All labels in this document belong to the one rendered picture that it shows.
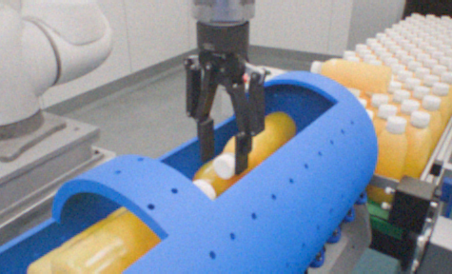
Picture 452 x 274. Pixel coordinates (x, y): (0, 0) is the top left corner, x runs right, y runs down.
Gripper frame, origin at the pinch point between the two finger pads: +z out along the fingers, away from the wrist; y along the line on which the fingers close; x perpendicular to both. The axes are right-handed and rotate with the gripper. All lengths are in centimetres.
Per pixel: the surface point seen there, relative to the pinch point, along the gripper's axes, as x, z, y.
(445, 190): 57, 28, 30
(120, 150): 122, 115, -189
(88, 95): 166, 104, -287
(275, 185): -10.8, -4.7, 15.3
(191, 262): -25.9, -4.8, 15.3
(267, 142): 8.9, 1.6, 3.1
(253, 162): 4.0, 3.3, 3.2
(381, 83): 52, 1, 10
